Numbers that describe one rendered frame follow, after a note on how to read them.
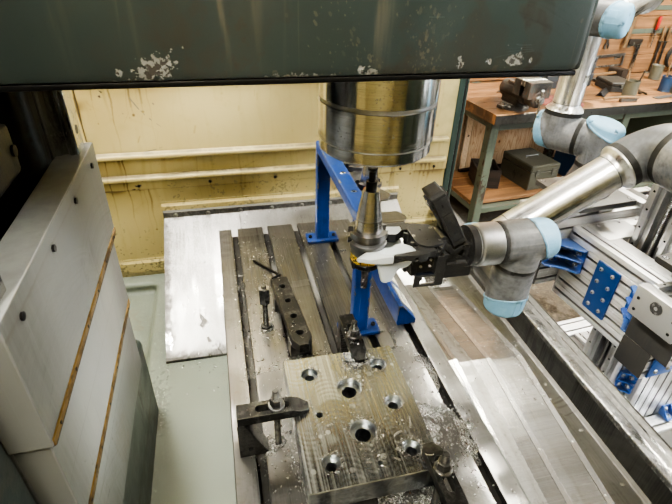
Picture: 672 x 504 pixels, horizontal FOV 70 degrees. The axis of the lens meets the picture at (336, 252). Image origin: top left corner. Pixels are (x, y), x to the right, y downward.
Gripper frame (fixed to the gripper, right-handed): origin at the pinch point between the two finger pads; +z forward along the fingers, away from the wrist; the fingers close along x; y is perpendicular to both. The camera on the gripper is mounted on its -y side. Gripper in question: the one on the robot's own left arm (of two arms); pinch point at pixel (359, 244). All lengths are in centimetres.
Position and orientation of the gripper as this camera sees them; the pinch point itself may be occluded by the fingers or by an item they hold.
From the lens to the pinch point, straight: 77.3
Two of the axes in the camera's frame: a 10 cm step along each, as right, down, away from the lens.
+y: -0.4, 8.4, 5.4
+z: -9.7, 0.9, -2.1
